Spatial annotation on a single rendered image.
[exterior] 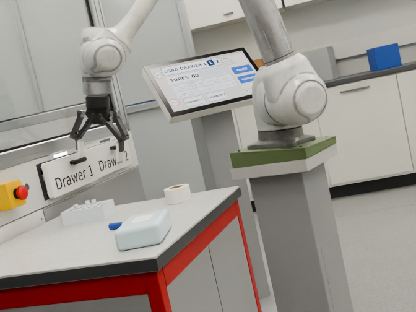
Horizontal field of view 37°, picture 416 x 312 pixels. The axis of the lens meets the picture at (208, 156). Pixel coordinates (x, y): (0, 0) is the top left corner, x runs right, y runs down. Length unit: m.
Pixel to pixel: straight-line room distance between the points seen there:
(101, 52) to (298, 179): 0.76
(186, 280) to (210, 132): 1.51
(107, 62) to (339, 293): 1.12
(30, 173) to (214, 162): 1.09
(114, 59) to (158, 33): 1.89
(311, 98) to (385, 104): 2.97
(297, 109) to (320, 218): 0.46
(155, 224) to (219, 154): 1.56
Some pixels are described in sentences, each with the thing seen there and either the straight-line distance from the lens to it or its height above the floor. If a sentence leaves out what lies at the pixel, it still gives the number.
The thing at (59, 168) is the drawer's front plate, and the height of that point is 0.90.
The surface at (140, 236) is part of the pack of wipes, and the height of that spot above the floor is 0.78.
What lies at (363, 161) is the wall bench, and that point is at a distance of 4.83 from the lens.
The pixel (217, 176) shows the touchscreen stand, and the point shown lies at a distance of 2.78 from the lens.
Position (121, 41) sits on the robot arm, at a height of 1.22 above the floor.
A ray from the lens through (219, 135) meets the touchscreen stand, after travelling 2.78.
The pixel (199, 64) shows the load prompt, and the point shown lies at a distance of 2.83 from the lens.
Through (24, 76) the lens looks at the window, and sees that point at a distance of 2.02.
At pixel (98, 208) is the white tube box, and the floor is 0.79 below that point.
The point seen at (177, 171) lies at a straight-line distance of 3.67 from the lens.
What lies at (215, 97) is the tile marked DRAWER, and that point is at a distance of 2.70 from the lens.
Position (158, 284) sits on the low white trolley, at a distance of 1.20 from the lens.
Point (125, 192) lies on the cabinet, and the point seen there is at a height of 0.72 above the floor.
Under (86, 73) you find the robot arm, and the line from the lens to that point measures 1.97.
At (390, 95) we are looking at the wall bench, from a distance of 4.79.
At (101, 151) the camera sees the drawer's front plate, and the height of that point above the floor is 0.90.
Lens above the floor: 1.04
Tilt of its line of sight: 6 degrees down
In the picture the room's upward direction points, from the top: 12 degrees counter-clockwise
